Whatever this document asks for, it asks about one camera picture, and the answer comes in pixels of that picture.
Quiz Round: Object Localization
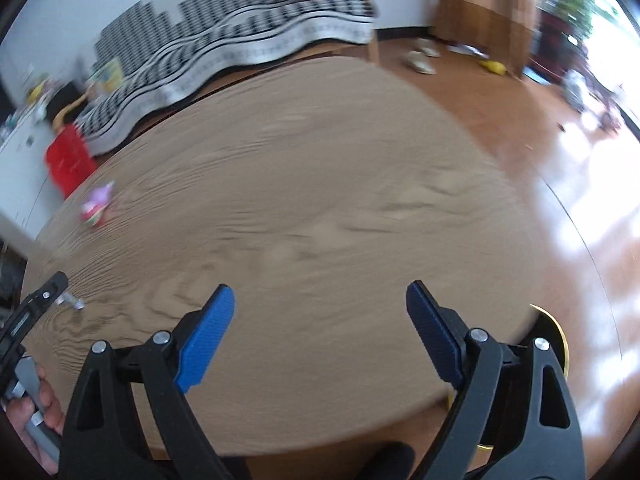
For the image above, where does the wooden sofa frame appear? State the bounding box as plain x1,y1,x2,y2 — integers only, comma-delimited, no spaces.
345,0,381,63

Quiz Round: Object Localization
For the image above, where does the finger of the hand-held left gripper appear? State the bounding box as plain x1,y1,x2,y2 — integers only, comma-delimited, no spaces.
21,271,70,312

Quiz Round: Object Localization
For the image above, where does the pile of colourful clutter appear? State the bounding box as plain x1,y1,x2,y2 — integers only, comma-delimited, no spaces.
25,72,56,106

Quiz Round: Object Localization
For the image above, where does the striped black white sofa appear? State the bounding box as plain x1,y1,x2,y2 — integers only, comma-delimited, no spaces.
75,0,376,156

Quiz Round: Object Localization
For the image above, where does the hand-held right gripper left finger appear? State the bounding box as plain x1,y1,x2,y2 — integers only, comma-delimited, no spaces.
59,283,237,480

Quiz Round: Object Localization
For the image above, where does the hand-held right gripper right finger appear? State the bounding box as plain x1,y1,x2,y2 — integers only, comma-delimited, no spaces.
405,280,589,480

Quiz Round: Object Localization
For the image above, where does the white cabinet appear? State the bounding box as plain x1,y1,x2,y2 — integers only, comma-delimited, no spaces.
0,110,68,241

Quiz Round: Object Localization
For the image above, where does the person's left hand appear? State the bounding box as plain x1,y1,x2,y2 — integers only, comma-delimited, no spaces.
5,365,66,476

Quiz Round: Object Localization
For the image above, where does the red plastic bag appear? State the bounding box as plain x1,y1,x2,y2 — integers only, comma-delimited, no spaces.
44,124,98,198

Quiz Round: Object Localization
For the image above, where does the curved wooden armrest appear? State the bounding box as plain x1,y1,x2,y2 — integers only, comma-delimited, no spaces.
52,92,93,128

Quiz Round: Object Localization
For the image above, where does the dark red furniture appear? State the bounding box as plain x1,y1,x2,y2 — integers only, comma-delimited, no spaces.
522,7,591,86

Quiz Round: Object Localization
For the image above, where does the brown curtain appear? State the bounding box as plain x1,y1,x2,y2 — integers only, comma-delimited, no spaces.
432,0,541,73

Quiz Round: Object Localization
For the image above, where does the colourful picture book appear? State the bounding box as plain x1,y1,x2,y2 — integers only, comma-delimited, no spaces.
87,57,126,93

